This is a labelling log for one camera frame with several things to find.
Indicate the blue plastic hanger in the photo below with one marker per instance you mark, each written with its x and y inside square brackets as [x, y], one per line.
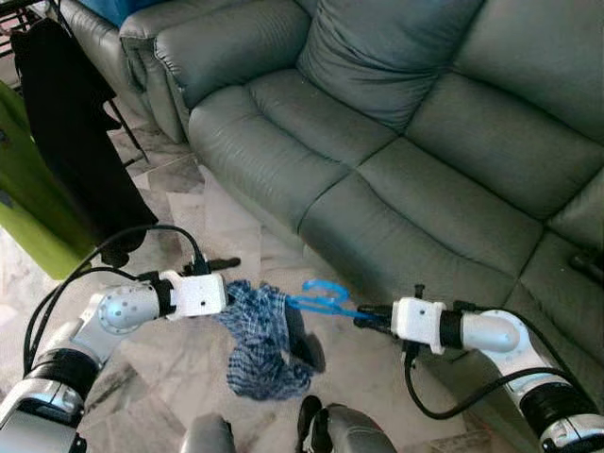
[321, 283]

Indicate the blue plaid shirt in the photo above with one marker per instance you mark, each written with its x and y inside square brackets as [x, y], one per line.
[260, 340]

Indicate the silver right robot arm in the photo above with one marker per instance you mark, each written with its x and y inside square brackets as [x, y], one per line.
[491, 330]

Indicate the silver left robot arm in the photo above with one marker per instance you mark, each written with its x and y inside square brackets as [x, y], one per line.
[123, 311]

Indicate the robot right leg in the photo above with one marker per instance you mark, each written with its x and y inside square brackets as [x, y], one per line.
[349, 429]

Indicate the robot leg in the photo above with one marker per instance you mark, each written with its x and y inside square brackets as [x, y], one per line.
[349, 429]
[208, 436]

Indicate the grey leather sofa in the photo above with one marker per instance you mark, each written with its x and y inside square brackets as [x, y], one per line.
[425, 142]

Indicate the robot left leg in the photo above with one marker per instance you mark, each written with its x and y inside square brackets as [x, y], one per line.
[208, 436]

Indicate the black long garment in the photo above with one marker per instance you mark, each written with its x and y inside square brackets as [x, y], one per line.
[75, 142]

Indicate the green t-shirt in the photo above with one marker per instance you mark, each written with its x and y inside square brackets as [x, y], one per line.
[28, 217]

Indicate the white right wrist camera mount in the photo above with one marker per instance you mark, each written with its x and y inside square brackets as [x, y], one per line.
[417, 323]

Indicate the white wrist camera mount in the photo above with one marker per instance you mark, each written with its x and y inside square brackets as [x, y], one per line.
[198, 294]
[417, 323]

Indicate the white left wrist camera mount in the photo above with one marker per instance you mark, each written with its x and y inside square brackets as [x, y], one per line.
[198, 294]

